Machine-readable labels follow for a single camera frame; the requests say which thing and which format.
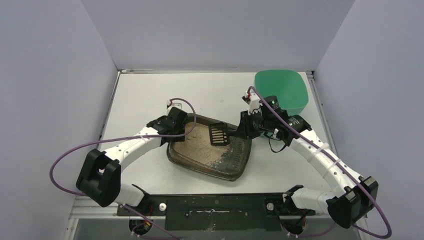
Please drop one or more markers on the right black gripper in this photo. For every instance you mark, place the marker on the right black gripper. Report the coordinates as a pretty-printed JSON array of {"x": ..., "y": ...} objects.
[{"x": 244, "y": 124}]

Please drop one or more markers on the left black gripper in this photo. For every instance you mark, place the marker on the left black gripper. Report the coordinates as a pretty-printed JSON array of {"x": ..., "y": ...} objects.
[{"x": 177, "y": 118}]

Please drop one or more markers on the black slotted litter scoop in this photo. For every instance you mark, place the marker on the black slotted litter scoop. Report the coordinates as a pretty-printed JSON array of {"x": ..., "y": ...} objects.
[{"x": 219, "y": 134}]

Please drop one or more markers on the dark plastic litter tray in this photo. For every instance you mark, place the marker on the dark plastic litter tray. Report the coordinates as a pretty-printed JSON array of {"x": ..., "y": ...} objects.
[{"x": 234, "y": 162}]

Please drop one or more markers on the green plastic bin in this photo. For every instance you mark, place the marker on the green plastic bin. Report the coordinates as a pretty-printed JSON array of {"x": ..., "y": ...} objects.
[{"x": 286, "y": 92}]

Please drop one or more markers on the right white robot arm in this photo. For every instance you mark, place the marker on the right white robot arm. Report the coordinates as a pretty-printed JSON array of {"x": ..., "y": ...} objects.
[{"x": 351, "y": 196}]

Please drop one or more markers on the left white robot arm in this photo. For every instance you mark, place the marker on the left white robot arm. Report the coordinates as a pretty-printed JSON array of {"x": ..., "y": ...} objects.
[{"x": 100, "y": 176}]

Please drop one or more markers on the beige cat litter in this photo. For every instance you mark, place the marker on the beige cat litter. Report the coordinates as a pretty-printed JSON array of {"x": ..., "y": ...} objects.
[{"x": 198, "y": 148}]

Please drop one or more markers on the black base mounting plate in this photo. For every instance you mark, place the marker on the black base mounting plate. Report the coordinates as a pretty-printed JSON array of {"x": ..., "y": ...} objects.
[{"x": 221, "y": 212}]

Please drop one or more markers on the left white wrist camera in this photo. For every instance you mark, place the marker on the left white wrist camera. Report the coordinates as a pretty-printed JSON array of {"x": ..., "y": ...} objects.
[{"x": 170, "y": 104}]

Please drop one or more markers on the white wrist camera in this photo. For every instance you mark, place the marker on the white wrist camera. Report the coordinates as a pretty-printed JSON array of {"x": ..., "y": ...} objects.
[
  {"x": 170, "y": 104},
  {"x": 254, "y": 103}
]

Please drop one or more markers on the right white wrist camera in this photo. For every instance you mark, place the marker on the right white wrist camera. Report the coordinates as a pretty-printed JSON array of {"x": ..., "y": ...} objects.
[{"x": 254, "y": 103}]

